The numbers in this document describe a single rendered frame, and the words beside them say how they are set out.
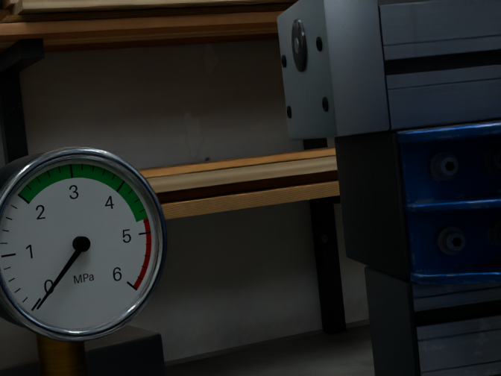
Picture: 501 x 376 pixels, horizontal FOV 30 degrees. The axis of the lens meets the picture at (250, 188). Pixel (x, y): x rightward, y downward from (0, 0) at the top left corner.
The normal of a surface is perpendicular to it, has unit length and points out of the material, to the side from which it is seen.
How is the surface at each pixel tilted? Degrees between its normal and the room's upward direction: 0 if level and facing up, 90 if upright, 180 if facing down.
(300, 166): 90
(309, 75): 90
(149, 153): 90
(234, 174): 91
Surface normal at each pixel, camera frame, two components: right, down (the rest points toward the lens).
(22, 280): 0.55, -0.01
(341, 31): 0.17, 0.04
